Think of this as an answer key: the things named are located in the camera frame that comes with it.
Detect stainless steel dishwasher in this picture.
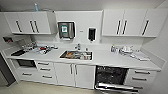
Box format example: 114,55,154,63
94,64,141,94

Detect chrome faucet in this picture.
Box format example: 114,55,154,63
74,43,82,52

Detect white patterned mug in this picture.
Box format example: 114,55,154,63
84,52,92,61

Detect black soap dispenser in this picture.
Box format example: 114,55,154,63
87,27,97,43

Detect clear container orange food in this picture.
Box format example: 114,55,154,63
64,51,76,59

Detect stainless steel sink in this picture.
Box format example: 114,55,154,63
59,49,94,62

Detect steel paper towel dispenser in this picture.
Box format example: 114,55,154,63
57,21,76,42

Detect white sink base cabinet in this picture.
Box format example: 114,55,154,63
53,61,98,90

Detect red utensil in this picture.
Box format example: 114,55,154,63
39,47,47,52

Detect microwave oven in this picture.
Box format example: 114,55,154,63
13,58,57,85

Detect white dishes on counter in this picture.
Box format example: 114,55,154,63
131,51,152,62

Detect black built-in microwave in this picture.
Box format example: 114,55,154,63
14,59,37,69

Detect wire dish rack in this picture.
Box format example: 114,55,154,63
28,43,60,55

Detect white wall cabinet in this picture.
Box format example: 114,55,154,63
2,11,56,35
101,8,168,38

